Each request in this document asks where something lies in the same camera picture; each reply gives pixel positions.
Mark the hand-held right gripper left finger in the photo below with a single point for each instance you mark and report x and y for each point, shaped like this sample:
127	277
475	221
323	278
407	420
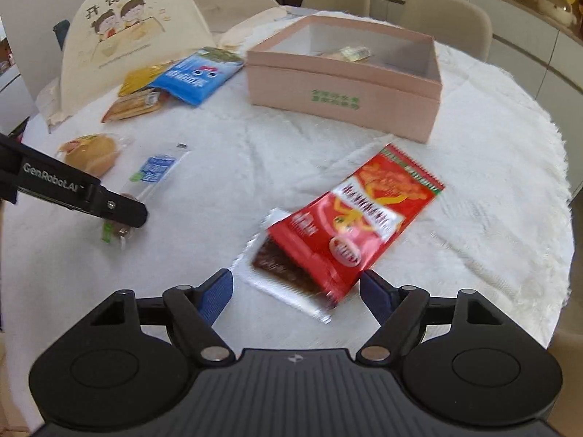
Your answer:
217	296

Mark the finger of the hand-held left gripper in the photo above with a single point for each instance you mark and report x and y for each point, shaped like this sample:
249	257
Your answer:
123	209

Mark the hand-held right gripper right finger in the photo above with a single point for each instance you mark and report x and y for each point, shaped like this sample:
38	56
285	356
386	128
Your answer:
374	296

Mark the round pastry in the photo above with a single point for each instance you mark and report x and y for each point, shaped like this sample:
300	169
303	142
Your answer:
91	152

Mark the clear packet blue label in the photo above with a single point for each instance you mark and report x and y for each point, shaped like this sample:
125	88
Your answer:
155	168

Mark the clear dark snack bar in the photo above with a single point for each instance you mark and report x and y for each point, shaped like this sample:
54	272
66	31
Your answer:
278	266

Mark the red snack packet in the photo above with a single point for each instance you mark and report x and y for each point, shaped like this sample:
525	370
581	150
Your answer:
360	225

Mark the yellow snack packet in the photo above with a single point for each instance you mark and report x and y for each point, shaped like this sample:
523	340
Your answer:
139	78

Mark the blue seaweed snack packet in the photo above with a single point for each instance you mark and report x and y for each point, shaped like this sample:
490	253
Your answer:
196	75

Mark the pink cardboard box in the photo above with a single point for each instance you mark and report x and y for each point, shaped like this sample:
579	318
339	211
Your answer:
337	89

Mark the dark blue chair back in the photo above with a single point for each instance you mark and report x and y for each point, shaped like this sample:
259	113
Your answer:
61	34

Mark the cream cartoon print food cover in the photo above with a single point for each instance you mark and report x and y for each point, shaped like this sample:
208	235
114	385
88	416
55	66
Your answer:
127	32

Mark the rice cracker packet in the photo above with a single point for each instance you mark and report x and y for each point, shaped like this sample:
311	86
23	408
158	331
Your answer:
348	53

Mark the white sideboard cabinet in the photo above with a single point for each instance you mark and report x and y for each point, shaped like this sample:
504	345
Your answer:
514	41

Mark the white toy with yellow ears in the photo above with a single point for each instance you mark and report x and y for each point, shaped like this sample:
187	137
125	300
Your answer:
555	4

